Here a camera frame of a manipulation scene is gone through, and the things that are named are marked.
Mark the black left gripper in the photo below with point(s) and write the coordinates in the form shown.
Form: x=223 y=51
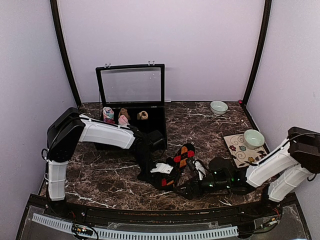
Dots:
x=150 y=178

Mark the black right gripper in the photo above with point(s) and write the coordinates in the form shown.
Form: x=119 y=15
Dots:
x=194 y=183

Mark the black argyle orange red sock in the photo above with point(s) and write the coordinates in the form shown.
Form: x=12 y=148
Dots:
x=168 y=182

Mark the striped beige maroon sock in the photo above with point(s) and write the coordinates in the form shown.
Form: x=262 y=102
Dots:
x=143 y=115

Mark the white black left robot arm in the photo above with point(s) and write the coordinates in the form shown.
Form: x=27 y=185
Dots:
x=71 y=128

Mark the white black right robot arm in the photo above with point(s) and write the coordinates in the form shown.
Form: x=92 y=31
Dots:
x=296 y=159

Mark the square floral plate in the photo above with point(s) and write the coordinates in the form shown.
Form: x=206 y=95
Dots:
x=240 y=153

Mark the pink white rolled sock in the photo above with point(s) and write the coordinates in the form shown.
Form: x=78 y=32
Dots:
x=123 y=120

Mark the brown rolled sock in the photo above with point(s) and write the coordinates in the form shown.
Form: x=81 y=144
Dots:
x=124 y=112

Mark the pale green bowl on plate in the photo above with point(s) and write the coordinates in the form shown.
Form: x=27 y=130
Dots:
x=253 y=139

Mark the magenta rolled sock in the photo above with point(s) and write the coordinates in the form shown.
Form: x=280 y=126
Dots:
x=109 y=120

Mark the multicolour rolled sock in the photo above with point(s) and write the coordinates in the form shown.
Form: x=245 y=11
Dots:
x=108 y=112

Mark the small circuit board right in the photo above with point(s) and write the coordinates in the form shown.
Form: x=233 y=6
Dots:
x=270 y=222

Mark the small circuit board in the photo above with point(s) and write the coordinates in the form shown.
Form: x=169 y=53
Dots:
x=81 y=231
x=270 y=222

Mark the black box with glass lid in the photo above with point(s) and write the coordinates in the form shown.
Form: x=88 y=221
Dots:
x=136 y=87

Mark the pale green bowl at back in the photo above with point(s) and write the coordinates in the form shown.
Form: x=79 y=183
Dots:
x=218 y=108

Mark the small circuit board left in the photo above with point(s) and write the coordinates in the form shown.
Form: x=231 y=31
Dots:
x=81 y=231

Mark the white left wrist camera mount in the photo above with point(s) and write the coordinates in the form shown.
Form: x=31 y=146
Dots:
x=162 y=168

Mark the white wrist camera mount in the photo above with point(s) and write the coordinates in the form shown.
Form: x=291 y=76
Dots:
x=200 y=169
x=162 y=168

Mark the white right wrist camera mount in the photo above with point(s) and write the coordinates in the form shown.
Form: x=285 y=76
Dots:
x=200 y=169

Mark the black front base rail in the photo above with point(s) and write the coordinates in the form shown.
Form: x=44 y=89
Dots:
x=237 y=214

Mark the black left frame post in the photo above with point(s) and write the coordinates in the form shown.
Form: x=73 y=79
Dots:
x=63 y=51

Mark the black frame post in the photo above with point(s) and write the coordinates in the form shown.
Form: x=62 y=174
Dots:
x=258 y=52
x=63 y=51

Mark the black right frame post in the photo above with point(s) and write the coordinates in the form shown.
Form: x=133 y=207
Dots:
x=258 y=52

